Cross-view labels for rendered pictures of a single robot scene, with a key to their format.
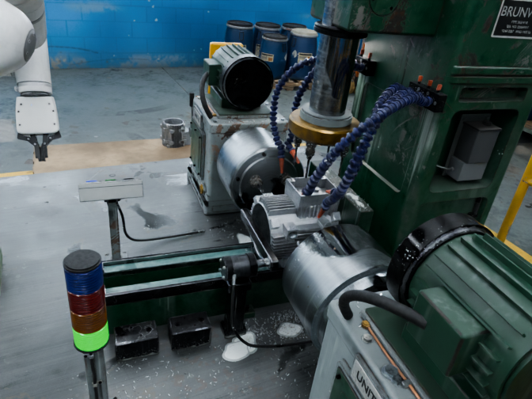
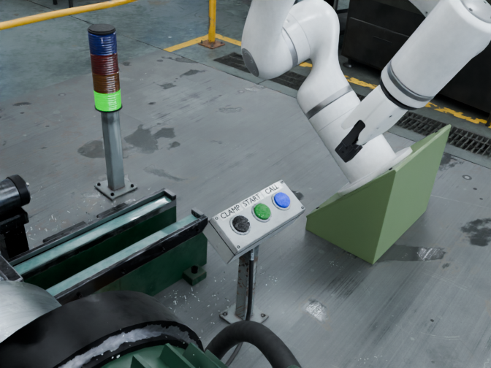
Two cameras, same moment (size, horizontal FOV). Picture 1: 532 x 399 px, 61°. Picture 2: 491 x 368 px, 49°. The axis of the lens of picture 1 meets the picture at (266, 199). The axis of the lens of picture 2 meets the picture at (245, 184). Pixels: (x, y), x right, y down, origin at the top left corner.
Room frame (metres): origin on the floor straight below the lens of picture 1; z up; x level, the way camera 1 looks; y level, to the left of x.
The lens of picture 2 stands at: (1.76, 0.12, 1.60)
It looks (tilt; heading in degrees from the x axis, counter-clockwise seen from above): 34 degrees down; 156
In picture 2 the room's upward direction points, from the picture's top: 4 degrees clockwise
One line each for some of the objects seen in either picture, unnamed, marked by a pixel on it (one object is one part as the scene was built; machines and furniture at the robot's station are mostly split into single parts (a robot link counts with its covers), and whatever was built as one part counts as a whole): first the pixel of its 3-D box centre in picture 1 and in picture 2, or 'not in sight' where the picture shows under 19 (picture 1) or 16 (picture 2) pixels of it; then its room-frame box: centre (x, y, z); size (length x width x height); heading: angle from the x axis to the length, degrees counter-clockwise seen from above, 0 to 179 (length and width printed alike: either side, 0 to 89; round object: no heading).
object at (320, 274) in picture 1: (354, 299); not in sight; (0.77, -0.22, 1.04); 0.41 x 0.25 x 0.25; 23
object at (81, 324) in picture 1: (89, 313); (106, 79); (0.58, 0.29, 1.10); 0.06 x 0.06 x 0.04
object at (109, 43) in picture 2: (84, 273); (102, 41); (0.58, 0.29, 1.19); 0.06 x 0.06 x 0.04
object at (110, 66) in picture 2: (86, 294); (104, 60); (0.58, 0.29, 1.14); 0.06 x 0.06 x 0.04
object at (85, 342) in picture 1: (90, 331); (107, 98); (0.58, 0.29, 1.05); 0.06 x 0.06 x 0.04
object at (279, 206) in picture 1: (293, 226); not in sight; (1.07, -0.09, 1.02); 0.20 x 0.19 x 0.19; 113
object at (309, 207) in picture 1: (311, 196); not in sight; (1.09, -0.12, 1.11); 0.12 x 0.11 x 0.07; 113
